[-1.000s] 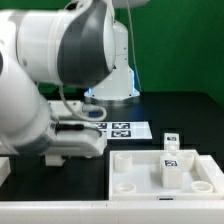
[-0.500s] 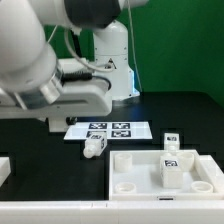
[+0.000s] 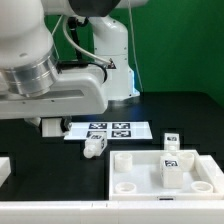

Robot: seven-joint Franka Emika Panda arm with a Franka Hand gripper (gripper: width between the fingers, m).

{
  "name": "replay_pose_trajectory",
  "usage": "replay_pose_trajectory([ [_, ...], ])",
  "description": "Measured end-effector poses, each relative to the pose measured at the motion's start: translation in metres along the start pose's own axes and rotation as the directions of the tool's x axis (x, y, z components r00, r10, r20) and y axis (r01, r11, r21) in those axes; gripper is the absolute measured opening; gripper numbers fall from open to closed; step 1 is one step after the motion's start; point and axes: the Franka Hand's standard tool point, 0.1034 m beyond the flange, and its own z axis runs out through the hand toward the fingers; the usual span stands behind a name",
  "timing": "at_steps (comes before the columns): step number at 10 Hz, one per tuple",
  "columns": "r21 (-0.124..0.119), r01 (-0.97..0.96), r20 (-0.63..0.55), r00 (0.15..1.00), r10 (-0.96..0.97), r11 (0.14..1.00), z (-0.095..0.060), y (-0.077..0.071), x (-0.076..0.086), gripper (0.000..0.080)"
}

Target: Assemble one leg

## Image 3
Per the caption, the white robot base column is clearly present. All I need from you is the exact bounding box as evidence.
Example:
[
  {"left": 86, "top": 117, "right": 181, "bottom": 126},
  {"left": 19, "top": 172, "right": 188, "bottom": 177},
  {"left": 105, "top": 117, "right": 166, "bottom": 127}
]
[{"left": 89, "top": 16, "right": 140, "bottom": 100}]

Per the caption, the white square tabletop tray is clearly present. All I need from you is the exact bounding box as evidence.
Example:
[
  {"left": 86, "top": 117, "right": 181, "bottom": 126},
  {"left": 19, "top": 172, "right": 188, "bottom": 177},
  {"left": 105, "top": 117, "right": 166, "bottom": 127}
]
[{"left": 109, "top": 150, "right": 224, "bottom": 201}]

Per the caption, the white cable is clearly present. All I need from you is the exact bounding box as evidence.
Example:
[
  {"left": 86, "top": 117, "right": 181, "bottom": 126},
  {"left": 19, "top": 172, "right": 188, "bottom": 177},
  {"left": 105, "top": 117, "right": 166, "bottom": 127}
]
[{"left": 127, "top": 0, "right": 145, "bottom": 93}]

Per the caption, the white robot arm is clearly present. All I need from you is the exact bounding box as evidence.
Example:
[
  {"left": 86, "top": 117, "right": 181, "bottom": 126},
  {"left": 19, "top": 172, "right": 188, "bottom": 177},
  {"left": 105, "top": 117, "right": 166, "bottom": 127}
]
[{"left": 0, "top": 0, "right": 148, "bottom": 137}]

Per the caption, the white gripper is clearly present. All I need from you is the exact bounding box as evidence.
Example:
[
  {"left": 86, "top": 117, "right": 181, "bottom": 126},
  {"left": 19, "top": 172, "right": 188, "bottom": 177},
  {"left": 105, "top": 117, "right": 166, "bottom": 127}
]
[{"left": 0, "top": 65, "right": 108, "bottom": 133}]

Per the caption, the white sheet with tags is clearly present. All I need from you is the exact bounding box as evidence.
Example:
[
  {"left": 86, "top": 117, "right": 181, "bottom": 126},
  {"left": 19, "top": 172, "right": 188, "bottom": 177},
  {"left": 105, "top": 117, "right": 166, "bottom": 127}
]
[{"left": 64, "top": 121, "right": 153, "bottom": 140}]

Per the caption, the white L-shaped obstacle fence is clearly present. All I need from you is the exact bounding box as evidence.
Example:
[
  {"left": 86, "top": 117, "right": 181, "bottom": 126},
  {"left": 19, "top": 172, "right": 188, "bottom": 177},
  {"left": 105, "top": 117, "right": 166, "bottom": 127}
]
[{"left": 0, "top": 156, "right": 224, "bottom": 224}]

